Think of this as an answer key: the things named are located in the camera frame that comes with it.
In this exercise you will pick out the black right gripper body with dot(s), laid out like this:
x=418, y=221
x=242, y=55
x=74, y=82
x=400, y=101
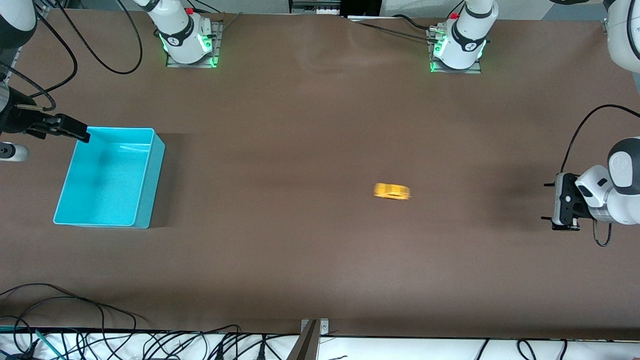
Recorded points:
x=20, y=120

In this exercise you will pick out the yellow beetle toy car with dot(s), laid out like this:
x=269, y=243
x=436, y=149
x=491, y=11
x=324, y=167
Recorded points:
x=392, y=191

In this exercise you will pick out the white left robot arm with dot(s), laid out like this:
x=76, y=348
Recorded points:
x=625, y=190

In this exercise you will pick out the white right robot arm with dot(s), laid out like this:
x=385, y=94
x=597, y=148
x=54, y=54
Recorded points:
x=177, y=32

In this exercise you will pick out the turquoise plastic bin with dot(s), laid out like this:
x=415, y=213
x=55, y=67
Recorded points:
x=107, y=180

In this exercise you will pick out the teal pen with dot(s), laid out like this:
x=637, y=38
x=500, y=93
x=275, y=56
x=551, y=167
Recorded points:
x=47, y=342

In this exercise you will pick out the brown table cover mat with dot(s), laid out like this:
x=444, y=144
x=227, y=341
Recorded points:
x=320, y=150

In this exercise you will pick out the grey metal rack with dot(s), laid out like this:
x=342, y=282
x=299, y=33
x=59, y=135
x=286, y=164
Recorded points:
x=310, y=6

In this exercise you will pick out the dark metal bar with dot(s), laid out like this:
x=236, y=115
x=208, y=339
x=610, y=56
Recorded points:
x=305, y=347

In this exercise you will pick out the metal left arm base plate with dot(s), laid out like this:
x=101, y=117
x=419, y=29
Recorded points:
x=475, y=70

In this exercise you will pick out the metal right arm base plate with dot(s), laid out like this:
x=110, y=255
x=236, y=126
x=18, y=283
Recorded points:
x=216, y=47

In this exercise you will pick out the grey metal bracket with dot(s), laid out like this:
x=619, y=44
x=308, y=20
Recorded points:
x=324, y=327

